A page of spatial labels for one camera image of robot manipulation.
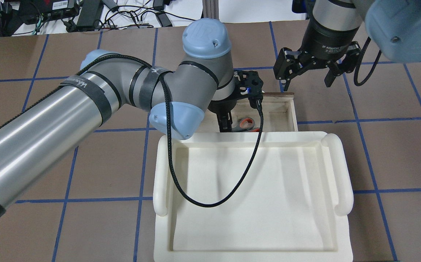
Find black gripper, drawer side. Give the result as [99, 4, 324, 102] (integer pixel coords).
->
[273, 20, 361, 91]

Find black gripper, scissors side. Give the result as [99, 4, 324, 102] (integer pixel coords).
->
[208, 70, 264, 132]

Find orange grey scissors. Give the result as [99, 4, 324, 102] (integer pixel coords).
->
[232, 117, 260, 132]

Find dark wooden drawer cabinet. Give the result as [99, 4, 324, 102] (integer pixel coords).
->
[197, 92, 298, 132]

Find silver robot arm, scissors side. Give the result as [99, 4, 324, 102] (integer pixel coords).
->
[0, 18, 263, 218]

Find white plastic tray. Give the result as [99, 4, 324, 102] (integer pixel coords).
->
[153, 131, 354, 262]

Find black cable, drawer arm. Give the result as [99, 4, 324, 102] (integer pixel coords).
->
[353, 36, 382, 87]

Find black braided cable, scissors arm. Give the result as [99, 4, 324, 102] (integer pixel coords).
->
[80, 54, 265, 208]

